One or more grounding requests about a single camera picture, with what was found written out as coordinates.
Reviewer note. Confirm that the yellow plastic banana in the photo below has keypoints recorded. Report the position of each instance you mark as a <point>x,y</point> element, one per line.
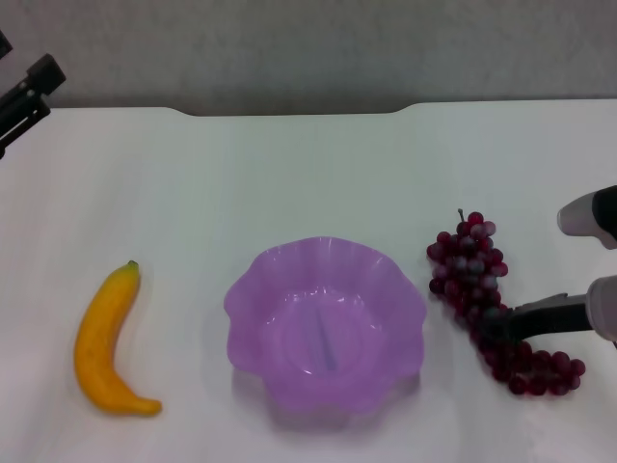
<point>103,328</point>

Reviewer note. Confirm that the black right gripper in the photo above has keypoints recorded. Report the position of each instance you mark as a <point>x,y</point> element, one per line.
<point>554,318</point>

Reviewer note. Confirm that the right wrist camera housing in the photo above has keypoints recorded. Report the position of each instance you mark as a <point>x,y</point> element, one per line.
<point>583,217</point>

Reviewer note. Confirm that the dark red grape bunch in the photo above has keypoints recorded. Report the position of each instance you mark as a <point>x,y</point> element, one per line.
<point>463,270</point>

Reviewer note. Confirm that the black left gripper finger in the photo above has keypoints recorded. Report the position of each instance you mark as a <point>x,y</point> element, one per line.
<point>43,74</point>
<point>4,46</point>

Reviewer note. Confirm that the purple wavy plastic bowl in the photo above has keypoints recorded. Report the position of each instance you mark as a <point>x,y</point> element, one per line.
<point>299,328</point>

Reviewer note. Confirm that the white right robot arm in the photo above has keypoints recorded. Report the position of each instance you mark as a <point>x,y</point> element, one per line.
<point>605,308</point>

